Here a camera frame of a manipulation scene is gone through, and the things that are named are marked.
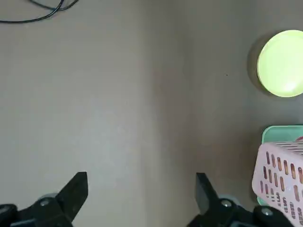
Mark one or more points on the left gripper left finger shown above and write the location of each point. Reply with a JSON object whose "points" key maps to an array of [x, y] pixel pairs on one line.
{"points": [[68, 196]]}

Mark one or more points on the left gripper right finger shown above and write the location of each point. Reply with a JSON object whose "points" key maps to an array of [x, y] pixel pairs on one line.
{"points": [[208, 196]]}

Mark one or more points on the small pink plastic basket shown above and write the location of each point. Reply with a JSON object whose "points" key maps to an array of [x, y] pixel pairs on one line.
{"points": [[277, 177]]}

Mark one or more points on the green rectangular tray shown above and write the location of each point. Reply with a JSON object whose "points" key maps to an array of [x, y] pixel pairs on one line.
{"points": [[279, 133]]}

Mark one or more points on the yellow round plate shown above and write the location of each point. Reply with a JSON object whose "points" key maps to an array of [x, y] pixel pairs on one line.
{"points": [[281, 63]]}

